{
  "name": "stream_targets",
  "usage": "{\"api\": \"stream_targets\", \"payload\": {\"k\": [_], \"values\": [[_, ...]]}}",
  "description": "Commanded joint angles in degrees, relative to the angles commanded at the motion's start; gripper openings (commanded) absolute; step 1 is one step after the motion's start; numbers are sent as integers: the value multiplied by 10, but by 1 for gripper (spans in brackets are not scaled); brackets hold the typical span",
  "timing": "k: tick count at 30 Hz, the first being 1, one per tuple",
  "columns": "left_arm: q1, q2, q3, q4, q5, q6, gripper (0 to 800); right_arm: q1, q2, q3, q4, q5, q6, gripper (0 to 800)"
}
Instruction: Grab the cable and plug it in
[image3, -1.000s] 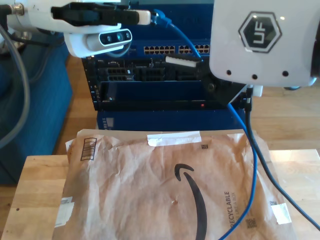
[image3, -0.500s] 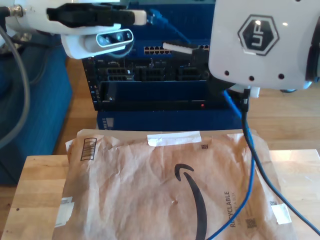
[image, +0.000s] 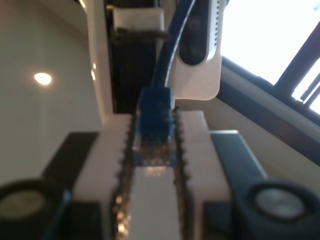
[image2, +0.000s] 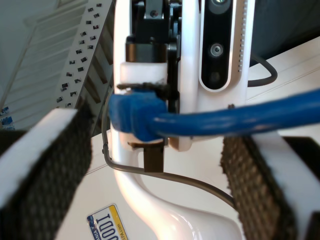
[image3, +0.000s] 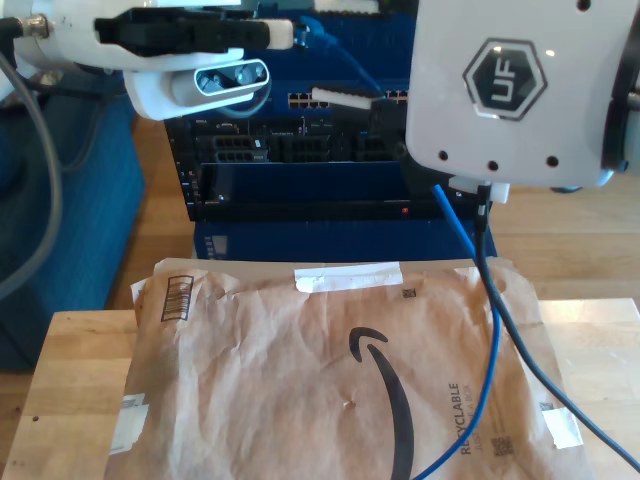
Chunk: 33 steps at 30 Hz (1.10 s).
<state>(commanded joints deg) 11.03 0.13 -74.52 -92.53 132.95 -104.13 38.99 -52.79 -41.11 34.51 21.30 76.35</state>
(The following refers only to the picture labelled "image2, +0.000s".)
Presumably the blue network cable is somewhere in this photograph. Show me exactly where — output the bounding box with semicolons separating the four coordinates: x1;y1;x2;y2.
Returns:
109;88;320;143

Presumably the gripper camera bar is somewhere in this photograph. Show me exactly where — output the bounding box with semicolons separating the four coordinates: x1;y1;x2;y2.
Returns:
199;0;256;111

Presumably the small licence plate sticker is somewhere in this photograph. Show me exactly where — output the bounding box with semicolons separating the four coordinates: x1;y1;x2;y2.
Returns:
86;203;129;240

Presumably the grey cable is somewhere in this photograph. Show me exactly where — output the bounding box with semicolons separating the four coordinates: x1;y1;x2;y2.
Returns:
101;87;237;209

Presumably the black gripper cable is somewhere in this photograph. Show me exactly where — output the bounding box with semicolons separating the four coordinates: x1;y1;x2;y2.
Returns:
247;56;279;88

